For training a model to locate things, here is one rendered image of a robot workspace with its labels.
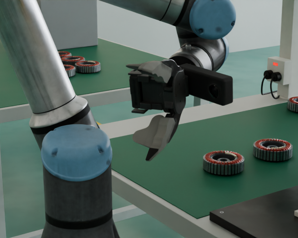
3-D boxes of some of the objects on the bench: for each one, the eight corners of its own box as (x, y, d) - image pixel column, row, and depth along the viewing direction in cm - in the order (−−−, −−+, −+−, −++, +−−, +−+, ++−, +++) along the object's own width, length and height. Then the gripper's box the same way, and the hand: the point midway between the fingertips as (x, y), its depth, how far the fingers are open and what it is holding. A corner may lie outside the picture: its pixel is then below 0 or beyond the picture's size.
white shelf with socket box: (283, 129, 224) (291, -13, 210) (211, 104, 253) (214, -22, 240) (355, 112, 242) (367, -19, 229) (280, 90, 272) (287, -28, 258)
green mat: (197, 219, 159) (197, 218, 159) (73, 146, 208) (73, 146, 208) (442, 145, 209) (442, 144, 209) (296, 100, 258) (296, 99, 258)
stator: (224, 179, 182) (224, 166, 180) (194, 168, 190) (194, 155, 189) (252, 169, 189) (252, 157, 188) (222, 158, 197) (222, 146, 196)
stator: (246, 151, 203) (247, 139, 202) (281, 148, 206) (281, 136, 205) (263, 164, 193) (263, 151, 191) (299, 160, 196) (300, 148, 194)
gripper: (161, 121, 127) (112, 168, 111) (153, 17, 119) (99, 51, 103) (205, 126, 123) (161, 175, 107) (199, 19, 116) (152, 55, 99)
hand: (147, 117), depth 104 cm, fingers open, 14 cm apart
